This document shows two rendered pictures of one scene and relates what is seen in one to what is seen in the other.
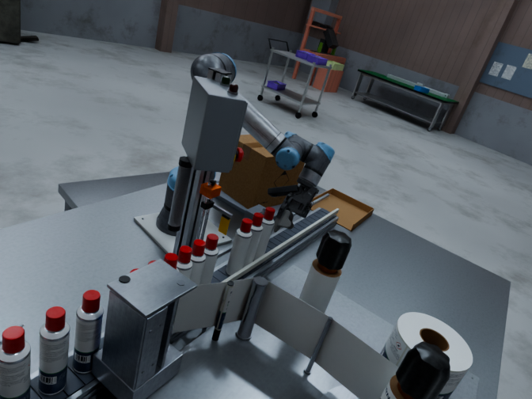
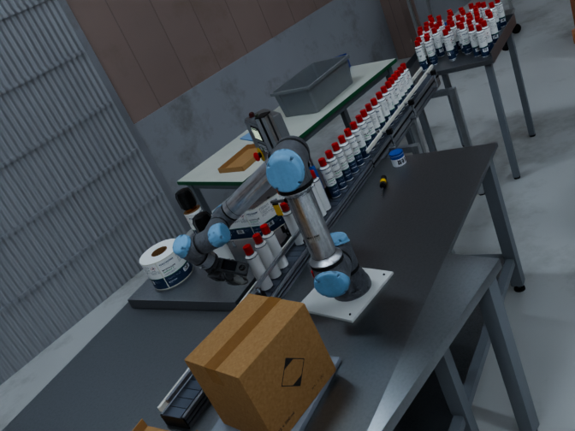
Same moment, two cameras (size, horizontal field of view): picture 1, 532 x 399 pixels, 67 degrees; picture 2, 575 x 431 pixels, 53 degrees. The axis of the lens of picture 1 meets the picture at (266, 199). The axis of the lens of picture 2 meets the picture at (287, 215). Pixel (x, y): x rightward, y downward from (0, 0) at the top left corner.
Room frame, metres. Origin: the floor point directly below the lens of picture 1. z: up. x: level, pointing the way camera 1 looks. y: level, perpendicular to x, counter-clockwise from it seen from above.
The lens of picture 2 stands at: (3.11, 0.64, 2.04)
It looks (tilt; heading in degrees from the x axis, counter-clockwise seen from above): 25 degrees down; 194
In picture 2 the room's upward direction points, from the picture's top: 25 degrees counter-clockwise
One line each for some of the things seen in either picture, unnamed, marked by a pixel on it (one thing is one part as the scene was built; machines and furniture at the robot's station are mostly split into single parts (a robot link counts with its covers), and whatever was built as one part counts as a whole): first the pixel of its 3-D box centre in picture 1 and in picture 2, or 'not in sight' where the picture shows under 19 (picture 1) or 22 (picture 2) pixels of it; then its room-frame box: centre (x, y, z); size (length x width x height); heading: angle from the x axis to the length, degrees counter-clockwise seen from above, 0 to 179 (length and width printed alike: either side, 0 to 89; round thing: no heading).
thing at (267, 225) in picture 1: (263, 233); (257, 267); (1.21, -0.02, 0.98); 0.05 x 0.05 x 0.20
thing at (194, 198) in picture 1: (197, 184); (296, 192); (1.07, 0.21, 1.16); 0.04 x 0.04 x 0.67; 63
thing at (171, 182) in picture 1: (184, 187); (335, 252); (1.33, 0.31, 1.01); 0.13 x 0.12 x 0.14; 173
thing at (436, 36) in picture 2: not in sight; (460, 28); (-1.11, 1.28, 0.98); 0.57 x 0.46 x 0.21; 63
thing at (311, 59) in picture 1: (293, 78); not in sight; (7.80, 0.15, 0.56); 1.21 x 0.70 x 1.13; 52
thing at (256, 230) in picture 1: (251, 241); (266, 256); (1.15, 0.01, 0.98); 0.05 x 0.05 x 0.20
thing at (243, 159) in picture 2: not in sight; (245, 156); (-0.61, -0.37, 0.82); 0.34 x 0.24 x 0.04; 147
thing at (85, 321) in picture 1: (88, 332); (328, 177); (0.61, 0.28, 0.98); 0.05 x 0.05 x 0.20
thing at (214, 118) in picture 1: (212, 124); (270, 138); (0.99, 0.18, 1.38); 0.17 x 0.10 x 0.19; 28
